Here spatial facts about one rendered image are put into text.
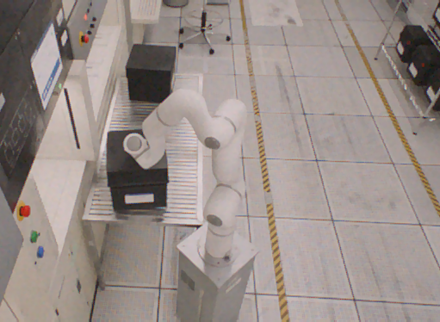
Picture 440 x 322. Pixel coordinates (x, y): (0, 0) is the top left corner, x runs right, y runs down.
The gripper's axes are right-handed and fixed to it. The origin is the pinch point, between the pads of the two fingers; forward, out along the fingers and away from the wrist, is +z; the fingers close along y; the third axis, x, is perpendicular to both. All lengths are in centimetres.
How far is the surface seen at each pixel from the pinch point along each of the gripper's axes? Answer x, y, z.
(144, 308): 98, 2, 55
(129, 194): 22.9, 4.6, 4.7
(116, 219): 35.3, 12.1, 9.9
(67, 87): -27.7, 28.2, -8.5
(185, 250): 50, -20, -5
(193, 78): -47, -42, 92
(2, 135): -3, 36, -75
